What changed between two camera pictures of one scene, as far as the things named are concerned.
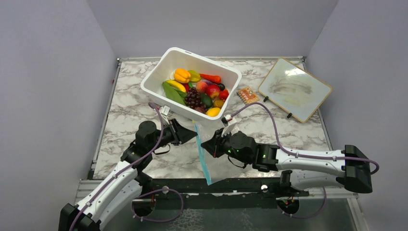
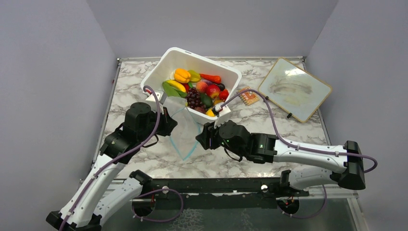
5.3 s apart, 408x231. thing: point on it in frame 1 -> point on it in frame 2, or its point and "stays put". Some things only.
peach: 201,86 stays put
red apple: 213,90 stays put
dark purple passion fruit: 201,109 stays put
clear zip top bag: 212,169 -> 185,134
